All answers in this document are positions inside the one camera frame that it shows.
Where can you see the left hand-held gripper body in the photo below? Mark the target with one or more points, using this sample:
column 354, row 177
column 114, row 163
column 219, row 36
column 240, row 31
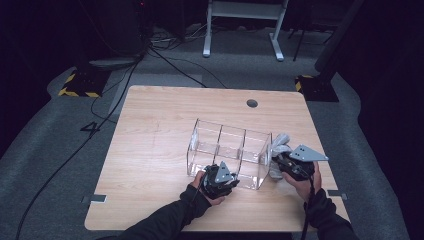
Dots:
column 216, row 185

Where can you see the black pole stand striped base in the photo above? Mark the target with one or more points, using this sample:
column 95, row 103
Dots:
column 320, row 87

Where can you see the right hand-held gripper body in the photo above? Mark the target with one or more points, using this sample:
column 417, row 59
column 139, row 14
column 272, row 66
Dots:
column 300, row 165

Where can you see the black stand with striped base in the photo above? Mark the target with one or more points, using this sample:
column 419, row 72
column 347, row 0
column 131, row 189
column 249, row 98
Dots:
column 85, row 85

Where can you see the person's left hand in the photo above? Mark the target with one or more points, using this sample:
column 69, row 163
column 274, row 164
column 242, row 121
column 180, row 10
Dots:
column 200, row 190

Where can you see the grey striped towel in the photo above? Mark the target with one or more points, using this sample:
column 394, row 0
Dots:
column 279, row 143

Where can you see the white metal desk frame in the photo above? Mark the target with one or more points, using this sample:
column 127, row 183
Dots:
column 246, row 10

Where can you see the black tripod legs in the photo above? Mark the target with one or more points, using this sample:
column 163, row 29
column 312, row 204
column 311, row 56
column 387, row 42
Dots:
column 300, row 43

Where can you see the clear acrylic divided organizer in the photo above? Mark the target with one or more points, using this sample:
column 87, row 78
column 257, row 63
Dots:
column 226, row 146

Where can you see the person's right hand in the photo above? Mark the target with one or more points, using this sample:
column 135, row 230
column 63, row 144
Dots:
column 306, row 190

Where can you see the round black table grommet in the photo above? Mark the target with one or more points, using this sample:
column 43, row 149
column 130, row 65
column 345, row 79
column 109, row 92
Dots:
column 252, row 103

